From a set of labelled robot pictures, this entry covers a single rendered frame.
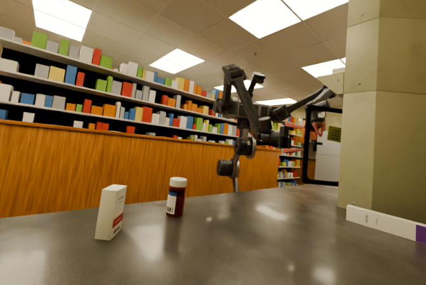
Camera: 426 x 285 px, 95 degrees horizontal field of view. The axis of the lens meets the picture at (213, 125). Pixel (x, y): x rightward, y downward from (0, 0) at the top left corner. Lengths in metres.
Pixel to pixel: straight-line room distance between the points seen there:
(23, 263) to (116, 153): 1.94
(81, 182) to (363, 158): 2.19
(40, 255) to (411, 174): 1.07
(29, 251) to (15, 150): 1.83
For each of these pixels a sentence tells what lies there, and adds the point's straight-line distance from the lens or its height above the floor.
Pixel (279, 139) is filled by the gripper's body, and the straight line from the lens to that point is 0.95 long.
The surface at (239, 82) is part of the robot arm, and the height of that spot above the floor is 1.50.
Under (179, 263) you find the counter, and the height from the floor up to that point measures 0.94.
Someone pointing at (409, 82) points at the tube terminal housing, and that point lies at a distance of 1.07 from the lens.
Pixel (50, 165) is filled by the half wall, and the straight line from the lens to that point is 2.27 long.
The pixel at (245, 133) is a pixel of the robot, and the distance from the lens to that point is 1.70.
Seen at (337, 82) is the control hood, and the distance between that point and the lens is 1.04.
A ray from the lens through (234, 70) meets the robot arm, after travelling 1.18.
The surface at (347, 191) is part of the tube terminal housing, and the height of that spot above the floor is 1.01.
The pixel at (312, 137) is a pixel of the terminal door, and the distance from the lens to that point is 1.12.
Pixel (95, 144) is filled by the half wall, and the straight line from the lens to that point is 2.27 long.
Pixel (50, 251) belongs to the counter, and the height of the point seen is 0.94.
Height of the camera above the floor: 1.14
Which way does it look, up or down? 5 degrees up
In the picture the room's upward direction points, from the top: 6 degrees clockwise
